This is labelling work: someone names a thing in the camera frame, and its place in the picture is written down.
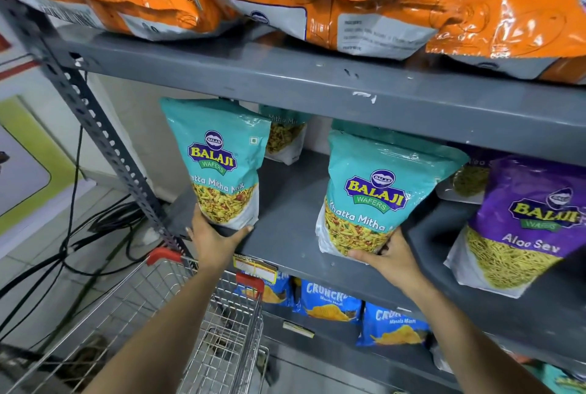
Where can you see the person's right forearm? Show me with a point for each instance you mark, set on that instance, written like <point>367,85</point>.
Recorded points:
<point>471,348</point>

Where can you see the green bordered poster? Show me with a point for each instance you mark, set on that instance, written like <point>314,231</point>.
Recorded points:
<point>27,169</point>

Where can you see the person's left hand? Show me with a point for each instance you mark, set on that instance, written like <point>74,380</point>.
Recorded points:
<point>215,249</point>

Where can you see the person's right hand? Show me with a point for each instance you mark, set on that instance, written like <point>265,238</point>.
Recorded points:
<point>398,265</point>

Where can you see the person's left forearm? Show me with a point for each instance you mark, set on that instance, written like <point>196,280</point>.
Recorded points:
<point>160,343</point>

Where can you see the yellow price tag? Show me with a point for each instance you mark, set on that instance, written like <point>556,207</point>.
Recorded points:
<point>256,269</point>
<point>297,329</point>

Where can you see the grey metal shelf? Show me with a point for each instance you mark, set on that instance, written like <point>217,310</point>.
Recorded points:
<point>293,206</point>

